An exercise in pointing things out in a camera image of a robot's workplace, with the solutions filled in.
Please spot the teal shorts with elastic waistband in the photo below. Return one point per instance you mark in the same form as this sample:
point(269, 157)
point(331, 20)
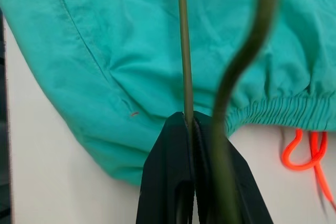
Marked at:
point(126, 58)

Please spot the dark striped mat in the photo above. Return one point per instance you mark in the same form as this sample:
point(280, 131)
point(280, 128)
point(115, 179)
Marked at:
point(4, 129)

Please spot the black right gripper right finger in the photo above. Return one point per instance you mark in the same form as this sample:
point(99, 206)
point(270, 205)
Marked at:
point(249, 197)

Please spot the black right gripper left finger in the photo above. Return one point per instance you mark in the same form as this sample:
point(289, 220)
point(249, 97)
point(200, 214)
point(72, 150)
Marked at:
point(165, 163)

